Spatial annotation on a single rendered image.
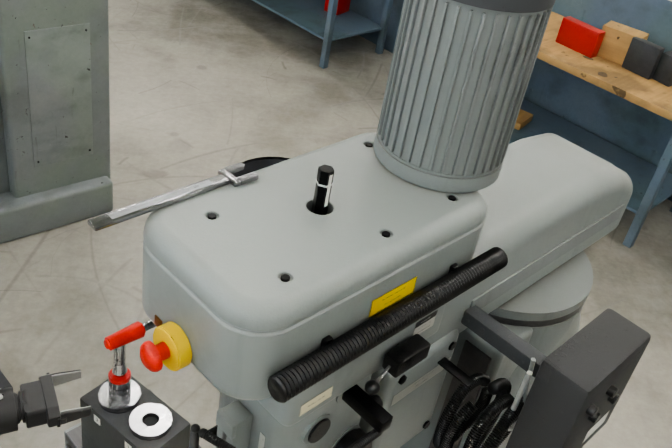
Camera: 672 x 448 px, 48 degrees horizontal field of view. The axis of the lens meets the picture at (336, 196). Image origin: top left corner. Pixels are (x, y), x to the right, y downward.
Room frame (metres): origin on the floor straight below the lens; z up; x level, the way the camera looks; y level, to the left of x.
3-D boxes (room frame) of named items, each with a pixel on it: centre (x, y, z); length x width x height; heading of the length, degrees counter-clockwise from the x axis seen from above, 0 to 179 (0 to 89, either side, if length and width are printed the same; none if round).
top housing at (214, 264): (0.86, 0.01, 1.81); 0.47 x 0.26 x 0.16; 140
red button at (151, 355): (0.66, 0.18, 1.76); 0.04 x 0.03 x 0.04; 50
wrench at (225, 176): (0.81, 0.20, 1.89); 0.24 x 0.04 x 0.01; 140
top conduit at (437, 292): (0.78, -0.12, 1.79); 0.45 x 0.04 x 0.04; 140
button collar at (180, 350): (0.67, 0.17, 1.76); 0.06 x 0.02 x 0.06; 50
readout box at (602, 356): (0.86, -0.43, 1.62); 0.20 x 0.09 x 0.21; 140
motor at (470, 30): (1.04, -0.14, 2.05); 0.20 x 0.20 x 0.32
